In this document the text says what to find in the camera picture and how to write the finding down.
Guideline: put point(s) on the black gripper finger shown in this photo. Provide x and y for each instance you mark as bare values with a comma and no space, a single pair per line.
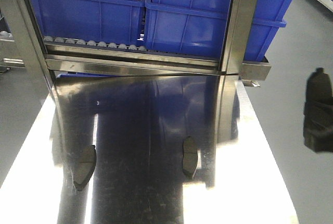
317,126

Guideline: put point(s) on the blue plastic bin left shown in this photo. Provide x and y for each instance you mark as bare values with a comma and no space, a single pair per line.
118,21

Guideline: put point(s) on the steel rack frame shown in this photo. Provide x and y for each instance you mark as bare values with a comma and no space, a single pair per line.
41,60

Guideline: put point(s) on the grey brake pad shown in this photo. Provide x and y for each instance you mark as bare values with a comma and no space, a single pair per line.
190,157
319,87
85,167

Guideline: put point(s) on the blue plastic bin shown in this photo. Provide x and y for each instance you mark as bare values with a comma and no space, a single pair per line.
118,21
197,27

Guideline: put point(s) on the blue plastic bin right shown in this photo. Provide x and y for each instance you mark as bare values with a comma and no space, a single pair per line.
197,27

